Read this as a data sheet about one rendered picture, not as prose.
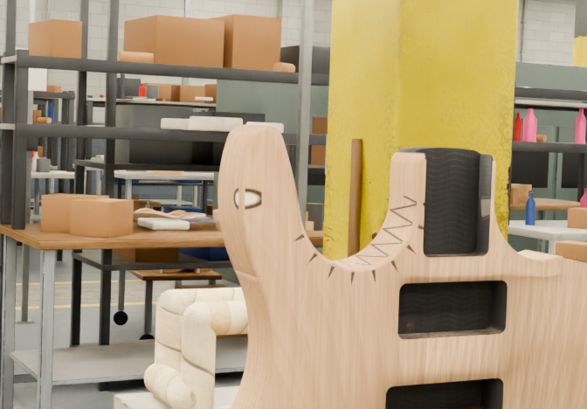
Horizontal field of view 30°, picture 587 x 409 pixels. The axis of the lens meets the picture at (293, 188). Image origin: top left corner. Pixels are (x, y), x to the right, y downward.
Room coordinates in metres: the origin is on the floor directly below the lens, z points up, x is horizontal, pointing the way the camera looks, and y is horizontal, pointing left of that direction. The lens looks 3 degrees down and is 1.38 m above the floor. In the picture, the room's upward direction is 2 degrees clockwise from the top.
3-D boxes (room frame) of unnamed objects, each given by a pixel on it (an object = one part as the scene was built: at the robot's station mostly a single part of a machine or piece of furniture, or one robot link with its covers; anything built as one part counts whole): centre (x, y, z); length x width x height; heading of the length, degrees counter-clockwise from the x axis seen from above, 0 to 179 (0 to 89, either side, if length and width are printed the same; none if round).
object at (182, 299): (1.14, 0.04, 1.20); 0.20 x 0.03 x 0.03; 115
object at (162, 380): (1.06, 0.11, 1.12); 0.11 x 0.03 x 0.03; 26
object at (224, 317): (1.06, 0.01, 1.20); 0.20 x 0.03 x 0.03; 115
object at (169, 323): (1.10, 0.12, 1.15); 0.03 x 0.03 x 0.09
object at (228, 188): (0.74, 0.04, 1.33); 0.04 x 0.02 x 0.03; 25
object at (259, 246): (0.75, 0.01, 1.33); 0.07 x 0.04 x 0.10; 115
